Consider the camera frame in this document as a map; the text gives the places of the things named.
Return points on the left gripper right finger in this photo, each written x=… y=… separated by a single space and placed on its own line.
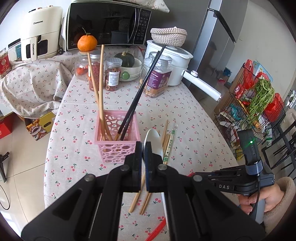
x=154 y=182

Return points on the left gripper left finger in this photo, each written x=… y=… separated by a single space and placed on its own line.
x=132 y=180

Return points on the short wooden chopstick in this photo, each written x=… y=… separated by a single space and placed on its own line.
x=146 y=200

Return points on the brown wooden chopstick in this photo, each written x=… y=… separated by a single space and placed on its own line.
x=107 y=132

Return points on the white plastic spoon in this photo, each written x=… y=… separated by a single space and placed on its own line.
x=154 y=138

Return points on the red plastic spoon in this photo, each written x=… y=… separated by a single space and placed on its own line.
x=157 y=230

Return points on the person's right hand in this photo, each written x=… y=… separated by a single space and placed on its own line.
x=272 y=195

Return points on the cherry print tablecloth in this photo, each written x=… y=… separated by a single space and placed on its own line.
x=74 y=147

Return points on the red plastic bag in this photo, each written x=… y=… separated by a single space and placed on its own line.
x=244 y=92

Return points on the green leafy vegetables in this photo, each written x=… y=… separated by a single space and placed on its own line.
x=263 y=97

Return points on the purple label nut jar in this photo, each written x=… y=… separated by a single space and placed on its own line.
x=158 y=80

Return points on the white bowl with green knob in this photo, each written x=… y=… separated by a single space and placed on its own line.
x=128 y=74

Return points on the dried fruit jar white label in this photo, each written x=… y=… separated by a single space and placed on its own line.
x=112 y=73

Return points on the colourful cardboard box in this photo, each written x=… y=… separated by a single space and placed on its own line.
x=40 y=127

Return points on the dark green squash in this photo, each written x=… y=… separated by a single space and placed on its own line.
x=128 y=59

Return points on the red goji berry jar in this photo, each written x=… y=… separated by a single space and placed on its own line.
x=95 y=57

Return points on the white electric pot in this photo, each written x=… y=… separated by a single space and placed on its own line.
x=180 y=63

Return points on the orange tangerine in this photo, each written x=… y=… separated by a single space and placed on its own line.
x=87 y=42

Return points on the black microwave oven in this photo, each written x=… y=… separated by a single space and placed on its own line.
x=110 y=22

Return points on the grey refrigerator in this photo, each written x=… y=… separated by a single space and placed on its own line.
x=213 y=28

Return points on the red tin box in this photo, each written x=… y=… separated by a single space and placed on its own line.
x=5 y=66

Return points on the cream air fryer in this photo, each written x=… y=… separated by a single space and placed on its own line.
x=40 y=35

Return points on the floral cloth cover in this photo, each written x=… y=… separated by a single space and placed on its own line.
x=159 y=5

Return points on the black wire rack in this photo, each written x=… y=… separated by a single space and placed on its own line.
x=230 y=119

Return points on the woven rope basket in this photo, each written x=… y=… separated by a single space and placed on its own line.
x=169 y=36

